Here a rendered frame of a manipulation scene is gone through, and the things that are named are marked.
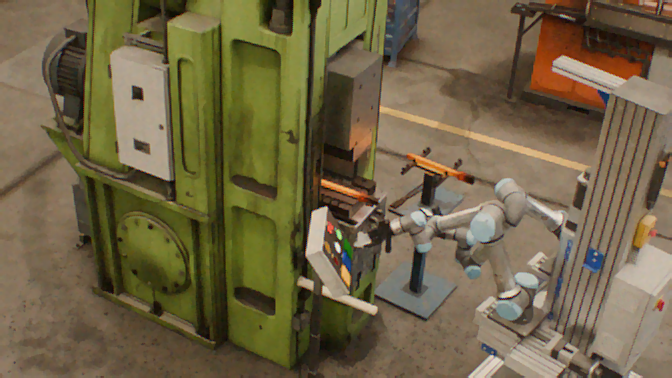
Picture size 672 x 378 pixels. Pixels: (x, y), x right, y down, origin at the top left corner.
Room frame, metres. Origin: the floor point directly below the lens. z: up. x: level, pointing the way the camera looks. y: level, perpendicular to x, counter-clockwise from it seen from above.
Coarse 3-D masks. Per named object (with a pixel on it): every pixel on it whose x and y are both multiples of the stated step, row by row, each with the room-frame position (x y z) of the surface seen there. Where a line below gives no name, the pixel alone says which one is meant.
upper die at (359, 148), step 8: (368, 136) 3.75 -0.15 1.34; (328, 144) 3.67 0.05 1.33; (360, 144) 3.67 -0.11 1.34; (368, 144) 3.75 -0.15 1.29; (328, 152) 3.67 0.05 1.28; (336, 152) 3.65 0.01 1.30; (344, 152) 3.63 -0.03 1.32; (352, 152) 3.61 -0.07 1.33; (360, 152) 3.67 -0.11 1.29; (352, 160) 3.60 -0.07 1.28
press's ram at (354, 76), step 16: (352, 48) 3.88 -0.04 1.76; (336, 64) 3.69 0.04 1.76; (352, 64) 3.70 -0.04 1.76; (368, 64) 3.71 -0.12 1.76; (336, 80) 3.60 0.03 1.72; (352, 80) 3.56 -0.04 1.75; (368, 80) 3.70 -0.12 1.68; (336, 96) 3.60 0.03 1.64; (352, 96) 3.56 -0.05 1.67; (368, 96) 3.71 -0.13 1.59; (336, 112) 3.59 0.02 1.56; (352, 112) 3.56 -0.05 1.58; (368, 112) 3.73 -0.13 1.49; (336, 128) 3.59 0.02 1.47; (352, 128) 3.57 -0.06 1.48; (368, 128) 3.74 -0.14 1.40; (336, 144) 3.59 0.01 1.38; (352, 144) 3.59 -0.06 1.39
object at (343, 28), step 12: (336, 0) 3.68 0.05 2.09; (348, 0) 3.78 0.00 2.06; (360, 0) 3.91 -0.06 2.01; (336, 12) 3.69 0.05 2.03; (348, 12) 3.78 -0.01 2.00; (360, 12) 3.92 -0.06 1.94; (336, 24) 3.70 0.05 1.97; (348, 24) 3.79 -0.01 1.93; (360, 24) 3.90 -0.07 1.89; (336, 36) 3.69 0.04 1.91; (348, 36) 3.79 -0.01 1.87; (336, 48) 3.69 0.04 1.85
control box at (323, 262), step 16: (320, 208) 3.32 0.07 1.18; (320, 224) 3.19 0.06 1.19; (336, 224) 3.30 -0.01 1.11; (320, 240) 3.06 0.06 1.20; (336, 240) 3.19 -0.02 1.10; (320, 256) 2.98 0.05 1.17; (336, 256) 3.09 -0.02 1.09; (320, 272) 2.98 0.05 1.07; (336, 272) 2.99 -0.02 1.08; (336, 288) 2.98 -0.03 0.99
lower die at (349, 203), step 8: (336, 184) 3.82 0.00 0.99; (344, 184) 3.82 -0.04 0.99; (328, 192) 3.74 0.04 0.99; (336, 192) 3.75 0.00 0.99; (344, 192) 3.74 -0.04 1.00; (360, 192) 3.75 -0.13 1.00; (328, 200) 3.68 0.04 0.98; (336, 200) 3.69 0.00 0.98; (344, 200) 3.68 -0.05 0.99; (352, 200) 3.68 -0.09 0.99; (336, 208) 3.64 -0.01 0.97; (344, 208) 3.62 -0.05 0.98; (352, 208) 3.64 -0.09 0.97; (352, 216) 3.64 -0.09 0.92
